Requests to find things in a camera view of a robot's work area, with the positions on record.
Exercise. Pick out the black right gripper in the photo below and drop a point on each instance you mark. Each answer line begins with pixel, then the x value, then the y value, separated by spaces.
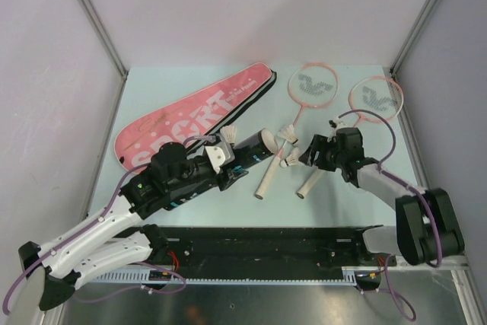
pixel 319 143

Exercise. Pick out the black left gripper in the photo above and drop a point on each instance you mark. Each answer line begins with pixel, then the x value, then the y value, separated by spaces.
pixel 228 178

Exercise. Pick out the black shuttlecock tube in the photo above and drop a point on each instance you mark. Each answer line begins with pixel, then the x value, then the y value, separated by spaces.
pixel 197 177

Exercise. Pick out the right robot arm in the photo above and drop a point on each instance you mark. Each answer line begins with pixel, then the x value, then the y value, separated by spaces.
pixel 426 228

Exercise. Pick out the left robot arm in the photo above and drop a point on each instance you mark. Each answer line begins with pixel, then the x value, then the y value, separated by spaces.
pixel 170 179

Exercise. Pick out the pink badminton racket left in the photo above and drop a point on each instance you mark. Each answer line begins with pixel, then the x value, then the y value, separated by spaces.
pixel 313 86

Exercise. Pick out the pink badminton racket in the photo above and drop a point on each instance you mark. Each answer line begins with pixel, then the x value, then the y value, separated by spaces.
pixel 376 99
pixel 313 86

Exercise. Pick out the pink badminton racket right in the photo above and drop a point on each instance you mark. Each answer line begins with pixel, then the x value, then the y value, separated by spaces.
pixel 376 99

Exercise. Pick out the pink racket bag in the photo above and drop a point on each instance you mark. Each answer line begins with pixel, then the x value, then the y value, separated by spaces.
pixel 202 112

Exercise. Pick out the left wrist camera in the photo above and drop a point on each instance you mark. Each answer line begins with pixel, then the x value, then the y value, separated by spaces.
pixel 219 155

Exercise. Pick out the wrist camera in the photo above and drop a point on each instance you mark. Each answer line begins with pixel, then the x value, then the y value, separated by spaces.
pixel 219 155
pixel 337 124

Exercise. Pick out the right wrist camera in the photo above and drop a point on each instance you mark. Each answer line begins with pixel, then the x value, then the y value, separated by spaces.
pixel 337 124

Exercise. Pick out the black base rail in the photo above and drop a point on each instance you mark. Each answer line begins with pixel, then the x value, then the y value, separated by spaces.
pixel 264 255

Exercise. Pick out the right aluminium frame post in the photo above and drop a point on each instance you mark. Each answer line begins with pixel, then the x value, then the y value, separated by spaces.
pixel 418 28

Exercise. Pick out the aluminium frame post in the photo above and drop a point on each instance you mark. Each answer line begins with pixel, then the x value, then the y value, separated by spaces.
pixel 418 28
pixel 103 36

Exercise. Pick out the left aluminium frame post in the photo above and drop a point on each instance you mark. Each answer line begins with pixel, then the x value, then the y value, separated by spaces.
pixel 103 36

